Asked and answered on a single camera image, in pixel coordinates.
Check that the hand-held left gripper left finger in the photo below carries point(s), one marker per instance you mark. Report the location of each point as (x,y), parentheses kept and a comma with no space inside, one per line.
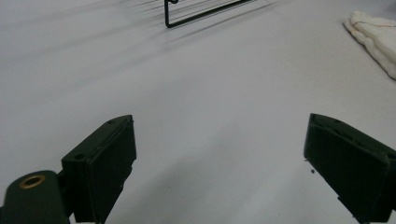
(106,168)

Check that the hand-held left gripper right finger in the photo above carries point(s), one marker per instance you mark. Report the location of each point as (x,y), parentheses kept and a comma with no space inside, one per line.
(351,161)

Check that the white towel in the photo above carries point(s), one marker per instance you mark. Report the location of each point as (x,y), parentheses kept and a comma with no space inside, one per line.
(375,37)

